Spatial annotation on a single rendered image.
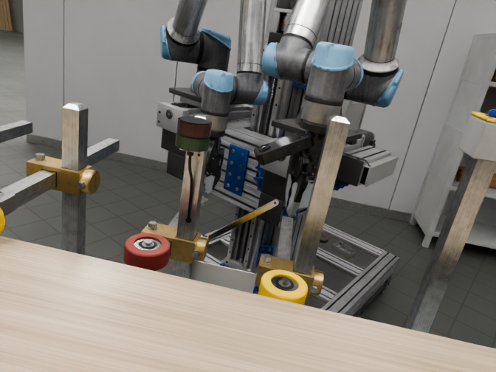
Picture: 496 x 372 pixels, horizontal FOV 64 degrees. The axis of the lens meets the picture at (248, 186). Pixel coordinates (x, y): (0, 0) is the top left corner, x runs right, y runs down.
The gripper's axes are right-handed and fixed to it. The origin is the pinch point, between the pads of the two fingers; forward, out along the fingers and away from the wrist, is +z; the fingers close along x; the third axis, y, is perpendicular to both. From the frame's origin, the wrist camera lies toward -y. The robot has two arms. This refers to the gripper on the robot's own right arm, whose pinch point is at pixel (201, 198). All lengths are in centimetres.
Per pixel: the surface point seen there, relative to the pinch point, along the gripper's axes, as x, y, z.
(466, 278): -158, 147, 82
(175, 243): -2.5, -32.5, -3.3
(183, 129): -2.8, -37.5, -28.6
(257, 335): -22, -58, -7
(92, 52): 155, 231, -8
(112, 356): -5, -67, -7
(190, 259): -5.9, -32.5, -0.5
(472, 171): -53, -31, -30
